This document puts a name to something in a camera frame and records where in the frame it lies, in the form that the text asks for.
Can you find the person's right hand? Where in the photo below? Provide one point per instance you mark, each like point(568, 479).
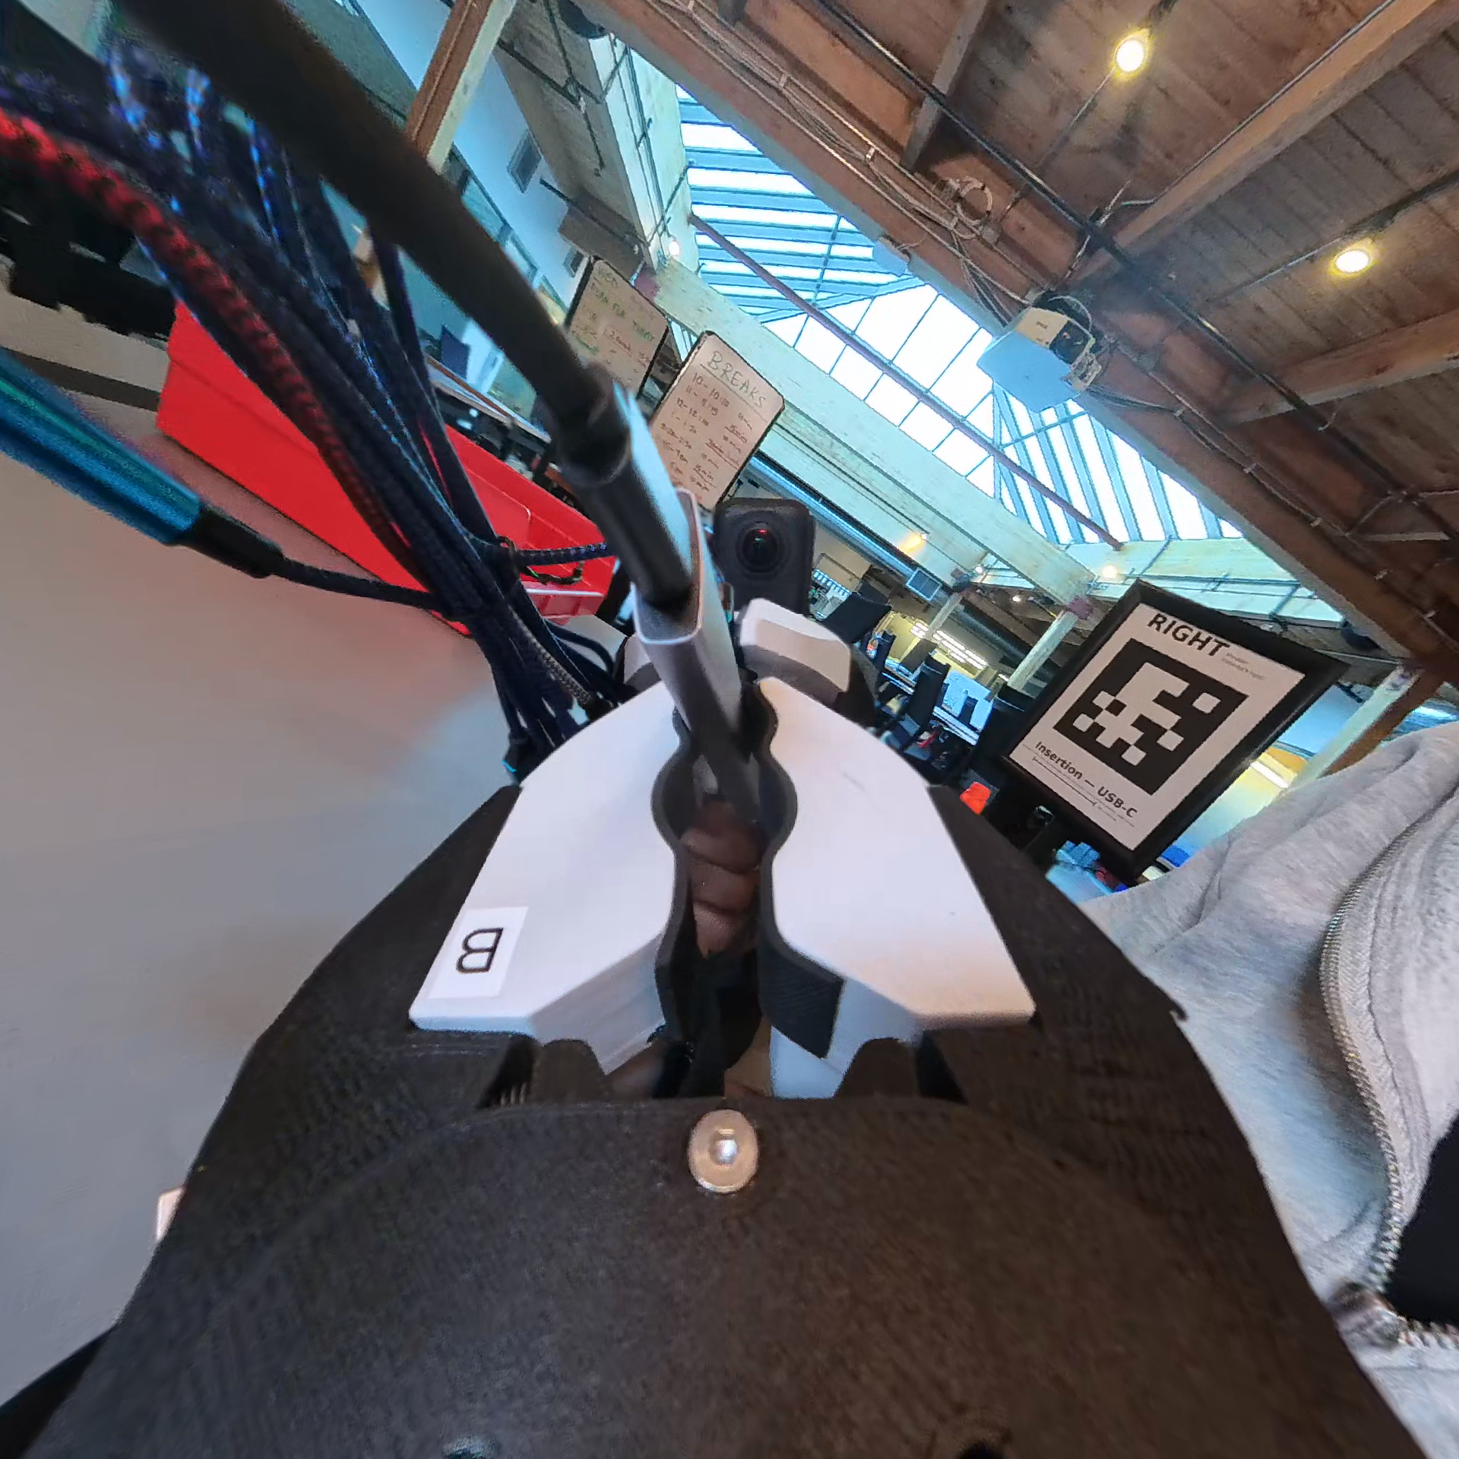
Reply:
point(720, 878)

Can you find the grey usb hub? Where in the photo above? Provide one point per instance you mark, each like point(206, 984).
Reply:
point(700, 673)

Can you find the wooden support post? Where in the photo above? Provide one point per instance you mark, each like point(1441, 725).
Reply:
point(455, 81)

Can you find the red plastic bin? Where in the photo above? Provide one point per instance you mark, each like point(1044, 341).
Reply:
point(205, 399)

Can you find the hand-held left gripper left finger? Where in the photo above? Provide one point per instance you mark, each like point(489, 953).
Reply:
point(547, 878)

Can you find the handwritten whiteboard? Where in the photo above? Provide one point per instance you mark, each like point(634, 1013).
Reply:
point(615, 326)
point(717, 416)

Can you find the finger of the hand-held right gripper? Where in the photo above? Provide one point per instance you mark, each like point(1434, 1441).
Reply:
point(797, 645)
point(615, 656)

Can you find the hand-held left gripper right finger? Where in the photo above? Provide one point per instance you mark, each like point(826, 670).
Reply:
point(877, 901)

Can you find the ceiling spot light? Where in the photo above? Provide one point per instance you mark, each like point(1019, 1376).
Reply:
point(1353, 260)
point(1130, 51)

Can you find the row of black office chairs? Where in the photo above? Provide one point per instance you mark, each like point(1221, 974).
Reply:
point(922, 696)

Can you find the white ceiling projector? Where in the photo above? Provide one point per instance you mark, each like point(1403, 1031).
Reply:
point(1024, 366)

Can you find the black framed tag sign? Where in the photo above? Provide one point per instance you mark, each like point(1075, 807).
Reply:
point(1151, 708)

